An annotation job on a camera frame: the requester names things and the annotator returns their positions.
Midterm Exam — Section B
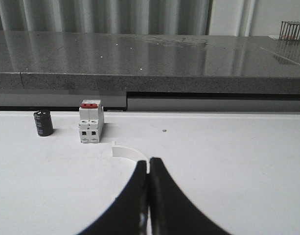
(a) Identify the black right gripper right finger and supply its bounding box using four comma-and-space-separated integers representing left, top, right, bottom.
149, 157, 229, 235

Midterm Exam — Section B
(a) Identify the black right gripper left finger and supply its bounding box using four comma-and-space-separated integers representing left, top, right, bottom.
80, 161, 148, 235

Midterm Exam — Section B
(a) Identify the white half-ring pipe clamp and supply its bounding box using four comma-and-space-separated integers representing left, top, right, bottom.
112, 141, 148, 162

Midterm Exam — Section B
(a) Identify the white red circuit breaker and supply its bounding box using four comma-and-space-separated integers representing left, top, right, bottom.
78, 100, 104, 143

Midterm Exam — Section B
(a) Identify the black cylindrical capacitor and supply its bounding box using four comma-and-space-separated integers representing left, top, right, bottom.
33, 110, 54, 137

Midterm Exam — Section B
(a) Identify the grey stone counter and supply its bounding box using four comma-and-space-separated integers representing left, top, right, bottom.
0, 31, 300, 112

